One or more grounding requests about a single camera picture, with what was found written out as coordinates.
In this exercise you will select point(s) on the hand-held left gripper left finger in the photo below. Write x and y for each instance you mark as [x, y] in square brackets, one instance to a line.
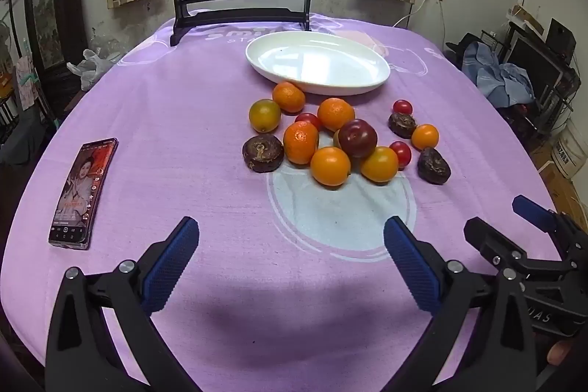
[172, 263]

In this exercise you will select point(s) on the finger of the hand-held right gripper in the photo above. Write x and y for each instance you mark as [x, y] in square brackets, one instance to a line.
[491, 240]
[533, 210]

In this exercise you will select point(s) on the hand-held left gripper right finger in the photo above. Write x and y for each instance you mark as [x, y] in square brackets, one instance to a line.
[413, 268]

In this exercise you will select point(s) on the dark brown water chestnut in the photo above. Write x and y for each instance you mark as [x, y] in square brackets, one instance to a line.
[262, 153]
[433, 165]
[402, 124]

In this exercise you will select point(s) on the smooth orange kumquat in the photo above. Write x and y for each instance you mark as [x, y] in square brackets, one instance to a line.
[379, 164]
[425, 136]
[330, 166]

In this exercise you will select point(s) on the red cherry tomato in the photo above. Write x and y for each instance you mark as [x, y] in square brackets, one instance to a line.
[308, 118]
[402, 107]
[402, 153]

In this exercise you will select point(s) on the dark red plum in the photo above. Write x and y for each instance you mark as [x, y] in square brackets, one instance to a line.
[358, 138]

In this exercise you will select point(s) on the orange mandarin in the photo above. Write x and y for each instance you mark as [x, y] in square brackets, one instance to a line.
[301, 142]
[336, 113]
[289, 96]

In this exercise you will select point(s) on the yellow green kumquat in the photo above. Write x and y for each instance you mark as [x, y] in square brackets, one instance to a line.
[265, 115]

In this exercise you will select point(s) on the white oval plate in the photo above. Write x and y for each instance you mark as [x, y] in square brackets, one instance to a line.
[317, 61]

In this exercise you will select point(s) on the person's right hand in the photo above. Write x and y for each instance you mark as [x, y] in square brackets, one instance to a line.
[559, 353]

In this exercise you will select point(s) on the white bucket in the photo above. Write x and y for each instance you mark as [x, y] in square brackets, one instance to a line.
[568, 151]

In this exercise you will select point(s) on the smartphone with lit screen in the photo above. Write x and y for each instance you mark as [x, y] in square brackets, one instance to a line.
[82, 194]

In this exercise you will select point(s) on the blue cloth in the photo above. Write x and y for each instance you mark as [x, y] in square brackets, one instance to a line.
[498, 75]

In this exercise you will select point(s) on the purple printed tablecloth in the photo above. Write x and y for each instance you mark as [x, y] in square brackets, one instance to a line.
[183, 121]

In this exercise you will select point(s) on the black monitor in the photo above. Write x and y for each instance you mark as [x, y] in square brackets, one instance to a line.
[535, 66]

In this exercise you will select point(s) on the black speaker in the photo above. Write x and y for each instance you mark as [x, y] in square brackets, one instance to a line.
[560, 36]

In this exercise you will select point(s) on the black chair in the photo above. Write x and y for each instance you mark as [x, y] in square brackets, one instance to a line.
[461, 45]

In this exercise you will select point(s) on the white plastic bag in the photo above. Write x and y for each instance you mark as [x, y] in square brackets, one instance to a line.
[94, 66]

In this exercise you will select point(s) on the dark wooden cabinet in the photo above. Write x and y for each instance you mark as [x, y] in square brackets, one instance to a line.
[46, 6]

